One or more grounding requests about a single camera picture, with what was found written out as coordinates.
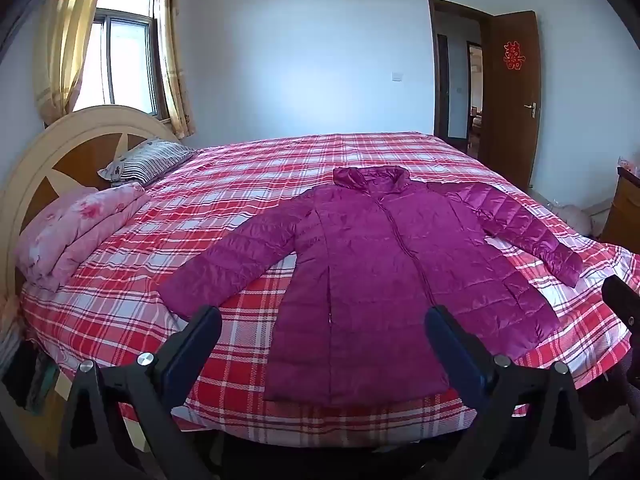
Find window with frame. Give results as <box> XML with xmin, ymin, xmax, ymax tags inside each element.
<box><xmin>74</xmin><ymin>0</ymin><xmax>166</xmax><ymax>118</ymax></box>

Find brown wooden door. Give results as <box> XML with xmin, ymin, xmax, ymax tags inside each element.
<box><xmin>480</xmin><ymin>11</ymin><xmax>541</xmax><ymax>191</ymax></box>

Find silver door handle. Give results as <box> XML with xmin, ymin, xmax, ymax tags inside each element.
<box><xmin>524</xmin><ymin>102</ymin><xmax>538</xmax><ymax>119</ymax></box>

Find wooden bedside cabinet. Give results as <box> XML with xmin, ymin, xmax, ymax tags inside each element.
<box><xmin>599</xmin><ymin>167</ymin><xmax>640</xmax><ymax>254</ymax></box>

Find striped pillow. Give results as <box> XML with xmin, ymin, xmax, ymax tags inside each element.
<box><xmin>98</xmin><ymin>138</ymin><xmax>198</xmax><ymax>188</ymax></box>

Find red double happiness decoration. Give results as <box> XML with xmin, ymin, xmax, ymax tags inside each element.
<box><xmin>502</xmin><ymin>40</ymin><xmax>526</xmax><ymax>72</ymax></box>

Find yellow left curtain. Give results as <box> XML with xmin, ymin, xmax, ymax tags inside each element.
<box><xmin>32</xmin><ymin>0</ymin><xmax>98</xmax><ymax>126</ymax></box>

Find red plaid bed sheet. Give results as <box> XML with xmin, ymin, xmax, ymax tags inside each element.
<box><xmin>20</xmin><ymin>132</ymin><xmax>639</xmax><ymax>448</ymax></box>

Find cream and wood headboard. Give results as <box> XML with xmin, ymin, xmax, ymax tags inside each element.
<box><xmin>1</xmin><ymin>105</ymin><xmax>177</xmax><ymax>297</ymax></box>

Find pink floral folded quilt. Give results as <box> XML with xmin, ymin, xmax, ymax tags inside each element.
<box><xmin>14</xmin><ymin>183</ymin><xmax>150</xmax><ymax>292</ymax></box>

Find magenta quilted down jacket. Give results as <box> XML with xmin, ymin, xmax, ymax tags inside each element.
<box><xmin>158</xmin><ymin>166</ymin><xmax>584</xmax><ymax>408</ymax></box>

